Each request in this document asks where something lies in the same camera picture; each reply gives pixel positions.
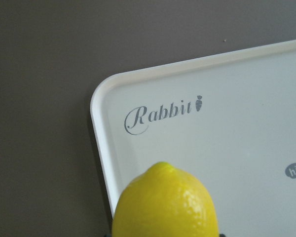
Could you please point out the yellow lemon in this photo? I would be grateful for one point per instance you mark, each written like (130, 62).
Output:
(165, 202)

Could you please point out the white rabbit print tray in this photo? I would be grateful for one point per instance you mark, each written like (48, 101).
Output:
(228, 119)

